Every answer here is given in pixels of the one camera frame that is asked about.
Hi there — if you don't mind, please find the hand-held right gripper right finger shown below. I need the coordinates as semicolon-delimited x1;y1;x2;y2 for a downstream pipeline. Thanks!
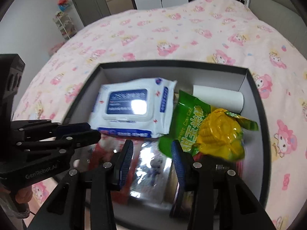
171;140;276;230

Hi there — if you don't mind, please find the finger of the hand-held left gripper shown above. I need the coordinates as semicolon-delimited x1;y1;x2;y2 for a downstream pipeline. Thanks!
16;130;102;164
11;118;92;140

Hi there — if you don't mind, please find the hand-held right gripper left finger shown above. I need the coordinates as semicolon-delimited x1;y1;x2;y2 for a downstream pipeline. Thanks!
27;139;134;230

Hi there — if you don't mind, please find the green packet of yellow corn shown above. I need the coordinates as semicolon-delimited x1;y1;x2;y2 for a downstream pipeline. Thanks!
158;89;259;162

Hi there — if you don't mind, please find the white blue wet wipes pack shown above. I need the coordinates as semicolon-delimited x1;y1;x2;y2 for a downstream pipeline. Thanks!
87;77;178;139

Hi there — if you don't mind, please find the black storage box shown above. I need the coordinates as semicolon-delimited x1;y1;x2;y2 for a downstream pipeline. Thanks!
54;62;273;222

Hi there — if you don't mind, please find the person's left hand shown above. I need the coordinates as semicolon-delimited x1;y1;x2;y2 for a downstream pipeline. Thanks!
14;187;33;205

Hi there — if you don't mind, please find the red packet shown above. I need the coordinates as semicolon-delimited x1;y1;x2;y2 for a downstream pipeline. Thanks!
87;134;139;205

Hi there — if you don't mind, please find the shiny foil figure packet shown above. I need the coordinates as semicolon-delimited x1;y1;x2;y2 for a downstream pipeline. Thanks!
130;140;173;205

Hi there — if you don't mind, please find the white roll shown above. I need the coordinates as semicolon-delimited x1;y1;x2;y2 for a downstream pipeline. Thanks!
192;84;245;114

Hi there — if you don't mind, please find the pink cushion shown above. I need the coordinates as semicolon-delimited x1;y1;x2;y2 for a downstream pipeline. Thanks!
49;42;65;54

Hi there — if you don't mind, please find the white shelf rack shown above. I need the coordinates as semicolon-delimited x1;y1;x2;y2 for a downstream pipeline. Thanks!
53;12;78;41

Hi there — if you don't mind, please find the red blue plush toy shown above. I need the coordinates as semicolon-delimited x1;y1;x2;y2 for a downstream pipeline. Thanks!
57;0;71;12

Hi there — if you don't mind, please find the pink printed blanket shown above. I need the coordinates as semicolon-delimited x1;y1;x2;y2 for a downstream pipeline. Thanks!
12;0;307;230

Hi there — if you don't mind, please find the beige padded headboard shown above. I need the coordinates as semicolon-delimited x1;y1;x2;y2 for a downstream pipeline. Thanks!
248;0;307;60

